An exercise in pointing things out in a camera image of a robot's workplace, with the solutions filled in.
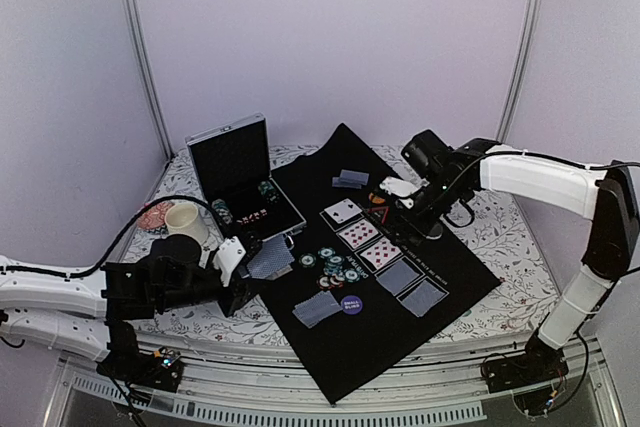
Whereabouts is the aluminium poker chip case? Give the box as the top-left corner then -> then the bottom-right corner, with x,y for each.
185,113 -> 306,241

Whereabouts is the purple small blind button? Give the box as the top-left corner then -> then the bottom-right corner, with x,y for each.
340,295 -> 364,315

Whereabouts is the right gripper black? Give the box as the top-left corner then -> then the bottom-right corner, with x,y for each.
390,177 -> 466,248

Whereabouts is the red patterned small dish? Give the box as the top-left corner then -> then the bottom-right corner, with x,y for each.
136,201 -> 174,235

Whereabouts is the cream ceramic cup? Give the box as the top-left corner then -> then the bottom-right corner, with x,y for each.
165,202 -> 209,244

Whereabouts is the right aluminium frame post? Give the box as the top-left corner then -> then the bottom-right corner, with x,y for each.
496,0 -> 542,143

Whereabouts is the black red triangle button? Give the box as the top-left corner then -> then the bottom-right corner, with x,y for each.
368,206 -> 390,225

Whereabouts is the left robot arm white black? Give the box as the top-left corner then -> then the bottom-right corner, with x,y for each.
1,210 -> 262,381

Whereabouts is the aluminium frame post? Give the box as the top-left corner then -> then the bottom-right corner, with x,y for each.
122,0 -> 175,161
496,0 -> 542,143

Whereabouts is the face up card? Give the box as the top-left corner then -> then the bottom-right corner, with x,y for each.
360,239 -> 401,271
338,219 -> 379,250
324,199 -> 361,224

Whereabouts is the dealt playing card grey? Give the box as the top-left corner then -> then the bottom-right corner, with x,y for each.
339,169 -> 369,186

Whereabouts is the face down board card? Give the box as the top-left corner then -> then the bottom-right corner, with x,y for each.
377,260 -> 419,295
401,280 -> 447,317

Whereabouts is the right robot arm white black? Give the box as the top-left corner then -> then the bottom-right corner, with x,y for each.
379,130 -> 639,383

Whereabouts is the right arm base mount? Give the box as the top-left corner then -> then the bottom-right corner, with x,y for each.
480,337 -> 569,416

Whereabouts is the dice row in case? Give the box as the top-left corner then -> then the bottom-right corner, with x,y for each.
238,209 -> 268,225

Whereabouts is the black poker play mat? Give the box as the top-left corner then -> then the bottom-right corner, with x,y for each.
260,124 -> 500,404

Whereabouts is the orange big blind button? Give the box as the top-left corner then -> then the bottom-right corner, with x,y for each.
369,193 -> 382,204

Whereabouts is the blue playing card deck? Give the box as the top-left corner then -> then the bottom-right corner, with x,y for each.
247,236 -> 294,280

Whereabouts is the green poker chip stack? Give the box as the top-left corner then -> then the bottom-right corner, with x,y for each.
258,181 -> 279,203

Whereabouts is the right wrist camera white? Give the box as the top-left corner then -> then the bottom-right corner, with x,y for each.
379,176 -> 419,209

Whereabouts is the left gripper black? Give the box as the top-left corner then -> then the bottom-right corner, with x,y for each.
158,262 -> 272,317

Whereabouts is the left aluminium frame post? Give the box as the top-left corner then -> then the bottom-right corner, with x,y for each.
122,0 -> 175,161

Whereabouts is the chip pile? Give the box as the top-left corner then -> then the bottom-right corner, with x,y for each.
317,247 -> 363,290

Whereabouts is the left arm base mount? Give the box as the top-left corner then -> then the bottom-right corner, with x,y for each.
96,320 -> 184,393

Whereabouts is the green twenty chip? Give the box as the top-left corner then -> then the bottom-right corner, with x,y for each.
298,254 -> 316,268

